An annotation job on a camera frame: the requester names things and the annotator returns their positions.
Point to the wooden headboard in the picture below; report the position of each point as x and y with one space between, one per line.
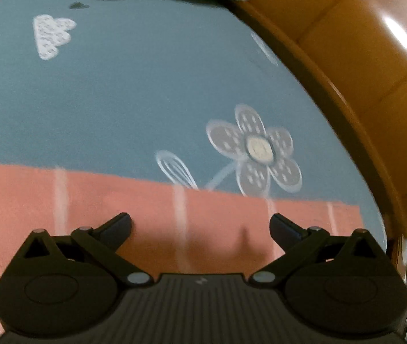
368 79

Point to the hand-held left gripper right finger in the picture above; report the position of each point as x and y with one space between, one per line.
284 229

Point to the blue floral bed sheet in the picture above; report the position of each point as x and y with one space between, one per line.
135 89

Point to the pink striped knit sweater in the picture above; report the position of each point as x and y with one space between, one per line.
28 200

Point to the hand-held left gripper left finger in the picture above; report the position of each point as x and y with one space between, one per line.
115 227

